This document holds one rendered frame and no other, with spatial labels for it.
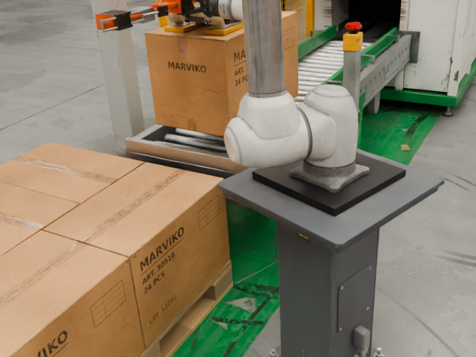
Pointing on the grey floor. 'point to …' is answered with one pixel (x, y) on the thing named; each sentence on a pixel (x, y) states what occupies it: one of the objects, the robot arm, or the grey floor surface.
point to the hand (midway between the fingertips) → (176, 3)
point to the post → (352, 64)
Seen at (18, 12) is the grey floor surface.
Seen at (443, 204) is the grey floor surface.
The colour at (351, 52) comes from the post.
